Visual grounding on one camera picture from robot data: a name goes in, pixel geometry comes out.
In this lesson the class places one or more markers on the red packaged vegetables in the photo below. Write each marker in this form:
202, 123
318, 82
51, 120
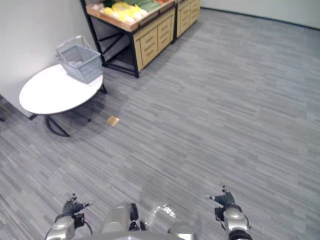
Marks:
163, 1

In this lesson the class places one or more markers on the wooden produce stand black frame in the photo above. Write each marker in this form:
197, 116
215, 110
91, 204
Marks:
140, 35

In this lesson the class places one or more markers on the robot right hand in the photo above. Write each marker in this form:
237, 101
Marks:
225, 198

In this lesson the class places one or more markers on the wooden produce stand cabinet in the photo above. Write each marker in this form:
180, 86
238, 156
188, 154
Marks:
188, 15

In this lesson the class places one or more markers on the green packaged vegetables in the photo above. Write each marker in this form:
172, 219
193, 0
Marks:
143, 4

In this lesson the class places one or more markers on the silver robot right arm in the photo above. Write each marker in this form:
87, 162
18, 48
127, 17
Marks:
234, 221

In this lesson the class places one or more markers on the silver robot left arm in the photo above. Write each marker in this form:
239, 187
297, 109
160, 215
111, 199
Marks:
65, 224

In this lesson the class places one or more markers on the white oval table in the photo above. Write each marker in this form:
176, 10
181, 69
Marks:
58, 91

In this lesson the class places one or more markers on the white packaged vegetables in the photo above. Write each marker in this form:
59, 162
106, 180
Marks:
96, 6

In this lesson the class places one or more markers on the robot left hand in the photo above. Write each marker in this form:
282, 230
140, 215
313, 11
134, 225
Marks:
71, 205

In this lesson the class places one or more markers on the grey plastic shopping basket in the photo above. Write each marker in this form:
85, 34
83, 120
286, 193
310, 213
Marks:
81, 62

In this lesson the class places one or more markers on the yellow packaged vegetables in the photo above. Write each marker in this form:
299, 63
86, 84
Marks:
125, 11

